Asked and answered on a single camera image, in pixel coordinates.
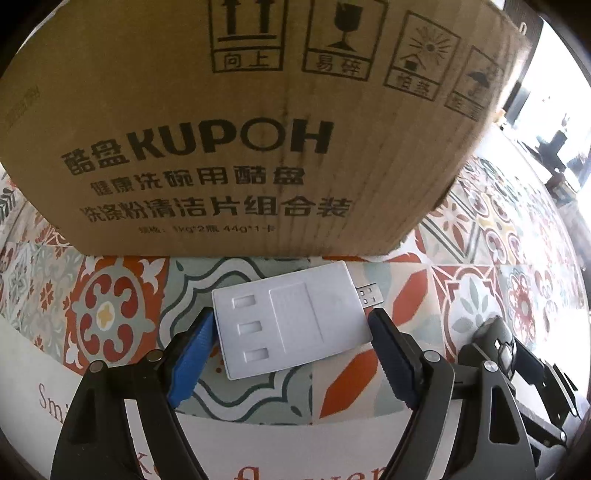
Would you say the patterned white tablecloth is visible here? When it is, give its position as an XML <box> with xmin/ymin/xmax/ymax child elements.
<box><xmin>0</xmin><ymin>124</ymin><xmax>591</xmax><ymax>480</ymax></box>

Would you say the white usb hub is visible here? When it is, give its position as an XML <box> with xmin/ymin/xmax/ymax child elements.
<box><xmin>211</xmin><ymin>261</ymin><xmax>384</xmax><ymax>381</ymax></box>

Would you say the brown cardboard box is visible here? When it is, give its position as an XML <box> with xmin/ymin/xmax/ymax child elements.
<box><xmin>0</xmin><ymin>0</ymin><xmax>534</xmax><ymax>259</ymax></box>

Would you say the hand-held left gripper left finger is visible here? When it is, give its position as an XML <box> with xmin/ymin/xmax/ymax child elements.
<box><xmin>50</xmin><ymin>307</ymin><xmax>216</xmax><ymax>480</ymax></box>

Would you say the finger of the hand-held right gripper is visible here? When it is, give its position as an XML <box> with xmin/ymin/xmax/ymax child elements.
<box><xmin>513</xmin><ymin>339</ymin><xmax>580</xmax><ymax>418</ymax></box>
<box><xmin>513</xmin><ymin>401</ymin><xmax>570</xmax><ymax>449</ymax></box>

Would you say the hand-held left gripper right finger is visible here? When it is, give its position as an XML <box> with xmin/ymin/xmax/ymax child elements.
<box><xmin>367</xmin><ymin>308</ymin><xmax>551</xmax><ymax>480</ymax></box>

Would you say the dark side chair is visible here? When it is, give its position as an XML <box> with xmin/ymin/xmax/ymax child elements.
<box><xmin>545</xmin><ymin>172</ymin><xmax>589</xmax><ymax>208</ymax></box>

